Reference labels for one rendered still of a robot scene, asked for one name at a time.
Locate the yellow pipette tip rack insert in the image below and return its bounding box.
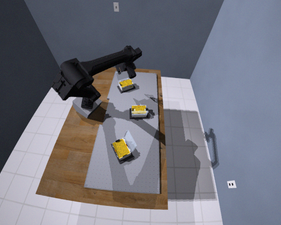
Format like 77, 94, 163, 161
120, 79, 133, 87
113, 139, 130, 158
132, 106, 146, 111

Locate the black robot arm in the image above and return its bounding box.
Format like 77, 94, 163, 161
51, 46, 142, 109

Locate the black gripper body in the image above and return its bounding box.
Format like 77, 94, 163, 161
115, 63, 136, 72

